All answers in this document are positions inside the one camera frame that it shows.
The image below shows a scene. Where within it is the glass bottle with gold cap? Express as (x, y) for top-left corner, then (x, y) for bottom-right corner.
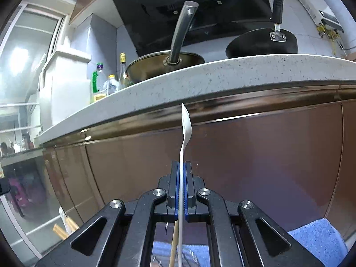
(118, 52), (130, 91)

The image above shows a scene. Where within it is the wall water heater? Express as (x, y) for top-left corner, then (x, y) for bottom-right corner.
(317, 10), (344, 31)

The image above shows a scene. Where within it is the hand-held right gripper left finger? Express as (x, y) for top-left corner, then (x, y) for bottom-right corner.
(35, 160), (181, 267)

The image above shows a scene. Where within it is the wok with steel handle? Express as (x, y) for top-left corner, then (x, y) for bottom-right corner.
(126, 1), (205, 85)

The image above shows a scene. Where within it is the glass sliding door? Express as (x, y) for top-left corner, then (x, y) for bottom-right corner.
(0, 4), (66, 256)

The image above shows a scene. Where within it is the black frying pan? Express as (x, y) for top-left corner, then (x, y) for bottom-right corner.
(225, 0), (299, 59)

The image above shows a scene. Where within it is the small clear yellow-capped bottle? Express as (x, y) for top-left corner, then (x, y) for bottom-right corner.
(103, 75), (119, 96)

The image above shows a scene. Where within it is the yellow gas valve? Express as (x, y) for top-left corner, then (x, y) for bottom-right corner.
(317, 24), (338, 42)

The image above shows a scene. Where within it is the white refrigerator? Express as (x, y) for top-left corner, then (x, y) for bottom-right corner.
(39, 14), (117, 128)

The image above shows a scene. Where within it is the black range hood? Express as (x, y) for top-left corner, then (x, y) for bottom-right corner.
(107, 0), (274, 57)

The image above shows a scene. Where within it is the brown upper cabinet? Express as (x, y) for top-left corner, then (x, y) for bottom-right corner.
(69, 0), (128, 24)

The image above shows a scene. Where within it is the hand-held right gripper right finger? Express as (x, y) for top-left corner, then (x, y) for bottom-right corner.
(184, 160), (326, 267)

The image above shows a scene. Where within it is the white plastic spoon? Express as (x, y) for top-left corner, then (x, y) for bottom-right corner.
(178, 103), (193, 267)

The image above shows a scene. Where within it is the blue towel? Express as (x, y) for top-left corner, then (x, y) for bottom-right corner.
(152, 218), (348, 267)

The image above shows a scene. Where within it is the oil bottle with green handle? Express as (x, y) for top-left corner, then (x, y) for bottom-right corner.
(89, 63), (107, 105)

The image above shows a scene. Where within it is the brown glossy cabinet door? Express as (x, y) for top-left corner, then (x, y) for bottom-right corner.
(85, 103), (344, 229)
(324, 99), (356, 245)
(42, 145), (66, 220)
(56, 142), (96, 224)

